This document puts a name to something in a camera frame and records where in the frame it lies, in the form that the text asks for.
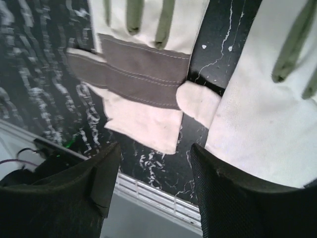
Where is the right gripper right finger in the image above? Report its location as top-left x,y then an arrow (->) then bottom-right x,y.
190,144 -> 317,238

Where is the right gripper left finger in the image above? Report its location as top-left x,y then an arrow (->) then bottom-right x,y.
0,143 -> 121,238

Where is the work glove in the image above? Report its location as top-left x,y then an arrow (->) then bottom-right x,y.
67,0 -> 209,155
176,0 -> 317,188

